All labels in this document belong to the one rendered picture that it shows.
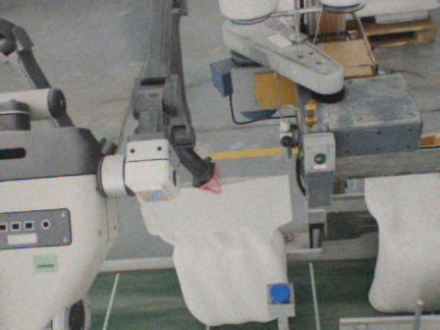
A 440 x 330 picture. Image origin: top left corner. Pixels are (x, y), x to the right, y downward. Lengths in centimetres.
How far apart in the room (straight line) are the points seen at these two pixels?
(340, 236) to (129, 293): 91
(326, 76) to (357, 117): 13
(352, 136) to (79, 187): 68
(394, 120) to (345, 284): 98
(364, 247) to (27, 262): 146
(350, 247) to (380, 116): 96
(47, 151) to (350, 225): 135
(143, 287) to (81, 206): 125
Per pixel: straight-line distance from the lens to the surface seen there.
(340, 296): 215
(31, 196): 111
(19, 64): 161
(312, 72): 140
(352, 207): 205
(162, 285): 227
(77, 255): 109
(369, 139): 136
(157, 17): 130
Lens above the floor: 212
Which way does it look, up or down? 39 degrees down
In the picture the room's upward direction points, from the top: 10 degrees counter-clockwise
